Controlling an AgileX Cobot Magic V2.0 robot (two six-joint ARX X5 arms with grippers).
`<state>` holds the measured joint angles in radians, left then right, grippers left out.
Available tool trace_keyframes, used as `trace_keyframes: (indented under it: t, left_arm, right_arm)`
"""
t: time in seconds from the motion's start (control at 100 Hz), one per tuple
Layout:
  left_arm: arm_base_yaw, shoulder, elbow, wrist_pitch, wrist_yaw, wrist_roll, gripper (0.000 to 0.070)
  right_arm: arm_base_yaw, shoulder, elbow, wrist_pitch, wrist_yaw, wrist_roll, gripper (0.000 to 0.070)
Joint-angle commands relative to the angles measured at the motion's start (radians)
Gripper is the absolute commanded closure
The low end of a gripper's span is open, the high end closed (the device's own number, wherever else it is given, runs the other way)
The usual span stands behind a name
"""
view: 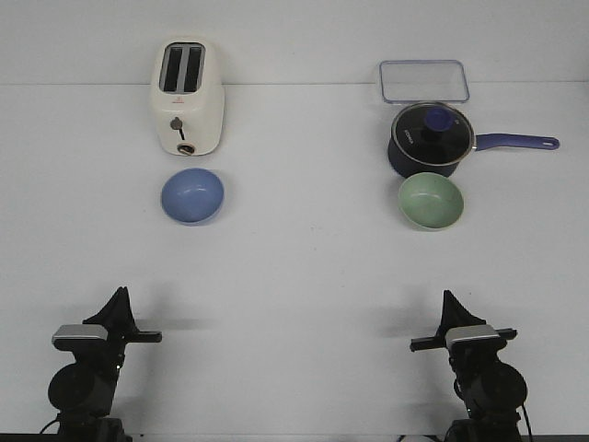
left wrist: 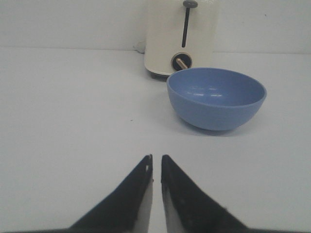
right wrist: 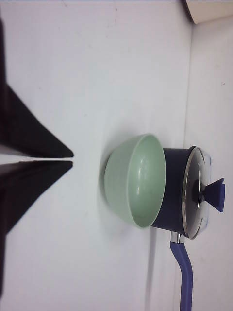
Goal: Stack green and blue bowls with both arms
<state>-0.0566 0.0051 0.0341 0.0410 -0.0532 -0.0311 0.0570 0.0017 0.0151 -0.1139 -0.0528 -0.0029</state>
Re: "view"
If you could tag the green bowl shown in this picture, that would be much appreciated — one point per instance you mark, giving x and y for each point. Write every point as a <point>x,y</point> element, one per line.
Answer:
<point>430,201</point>

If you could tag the glass pot lid blue knob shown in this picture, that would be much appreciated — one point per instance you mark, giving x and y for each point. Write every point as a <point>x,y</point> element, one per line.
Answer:
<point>433,133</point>

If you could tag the clear blue-rimmed container lid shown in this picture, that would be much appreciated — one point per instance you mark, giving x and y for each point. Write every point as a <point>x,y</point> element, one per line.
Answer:
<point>410,81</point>

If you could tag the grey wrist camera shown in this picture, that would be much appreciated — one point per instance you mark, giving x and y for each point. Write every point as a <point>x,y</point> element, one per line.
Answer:
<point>79,337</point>
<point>469,334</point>

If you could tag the blue bowl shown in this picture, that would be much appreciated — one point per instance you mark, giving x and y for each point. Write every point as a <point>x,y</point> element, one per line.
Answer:
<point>192,196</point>

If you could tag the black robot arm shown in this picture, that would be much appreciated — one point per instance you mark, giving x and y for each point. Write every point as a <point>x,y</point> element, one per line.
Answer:
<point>491,390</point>
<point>83,392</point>

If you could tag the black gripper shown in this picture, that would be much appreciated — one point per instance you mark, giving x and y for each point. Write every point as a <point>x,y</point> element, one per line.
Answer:
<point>116,317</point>
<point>454,314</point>

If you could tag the dark blue saucepan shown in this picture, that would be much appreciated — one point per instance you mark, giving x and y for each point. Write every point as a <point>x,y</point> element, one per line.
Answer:
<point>407,167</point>

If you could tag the white two-slot toaster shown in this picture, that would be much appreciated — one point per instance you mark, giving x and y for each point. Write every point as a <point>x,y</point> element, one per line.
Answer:
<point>187,98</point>

